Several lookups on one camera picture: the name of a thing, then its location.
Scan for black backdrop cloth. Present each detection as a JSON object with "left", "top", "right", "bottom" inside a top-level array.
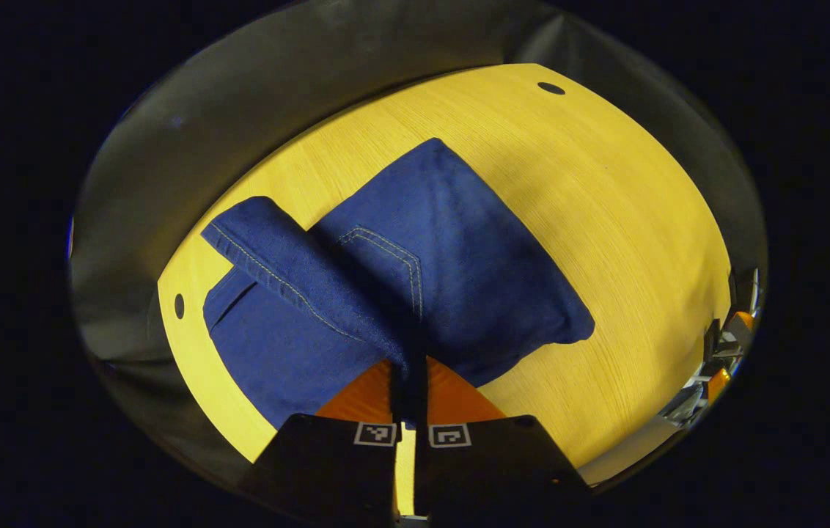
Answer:
[{"left": 69, "top": 0, "right": 768, "bottom": 486}]

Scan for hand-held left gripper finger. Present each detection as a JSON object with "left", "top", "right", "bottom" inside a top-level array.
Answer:
[
  {"left": 410, "top": 356, "right": 592, "bottom": 516},
  {"left": 239, "top": 358, "right": 410, "bottom": 521}
]

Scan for blue denim jeans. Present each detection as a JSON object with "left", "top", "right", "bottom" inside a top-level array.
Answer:
[{"left": 201, "top": 138, "right": 596, "bottom": 430}]

